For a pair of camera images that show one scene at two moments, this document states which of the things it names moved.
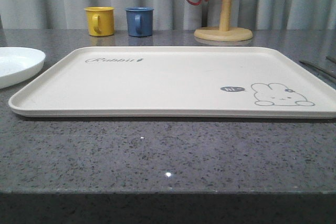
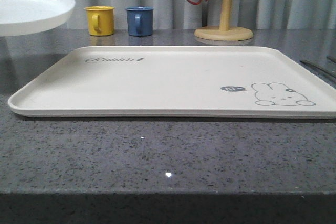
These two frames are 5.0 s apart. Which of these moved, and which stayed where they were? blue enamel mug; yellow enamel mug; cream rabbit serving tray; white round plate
Moved: white round plate
Stayed: cream rabbit serving tray; blue enamel mug; yellow enamel mug
